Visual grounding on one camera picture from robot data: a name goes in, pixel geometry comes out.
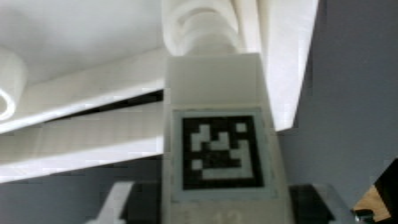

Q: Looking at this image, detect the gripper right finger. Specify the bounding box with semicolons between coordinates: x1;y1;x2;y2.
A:
290;184;356;224

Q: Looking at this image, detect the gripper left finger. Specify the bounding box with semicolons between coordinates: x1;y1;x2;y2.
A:
86;181;161;224

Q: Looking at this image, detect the white square table top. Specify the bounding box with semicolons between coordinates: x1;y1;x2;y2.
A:
0;0;321;133

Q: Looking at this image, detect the white L-shaped obstacle fence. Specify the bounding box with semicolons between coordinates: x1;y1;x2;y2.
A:
0;102;164;183

